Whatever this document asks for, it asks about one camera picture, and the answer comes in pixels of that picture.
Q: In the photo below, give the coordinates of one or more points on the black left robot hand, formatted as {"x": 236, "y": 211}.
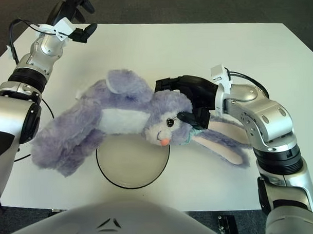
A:
{"x": 65, "y": 7}

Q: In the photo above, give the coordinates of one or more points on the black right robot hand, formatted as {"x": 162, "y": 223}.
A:
{"x": 199, "y": 92}

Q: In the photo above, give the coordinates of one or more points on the purple plush bunny doll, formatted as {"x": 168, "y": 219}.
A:
{"x": 107, "y": 118}

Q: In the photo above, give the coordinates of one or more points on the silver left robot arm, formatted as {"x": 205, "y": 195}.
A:
{"x": 21, "y": 85}

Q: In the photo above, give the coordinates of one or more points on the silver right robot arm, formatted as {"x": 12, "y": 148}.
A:
{"x": 270, "y": 123}

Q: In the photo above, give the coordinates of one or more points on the white plate black rim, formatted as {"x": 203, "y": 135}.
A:
{"x": 133, "y": 164}

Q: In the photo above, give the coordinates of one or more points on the grey robot torso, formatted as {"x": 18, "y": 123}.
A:
{"x": 111, "y": 223}

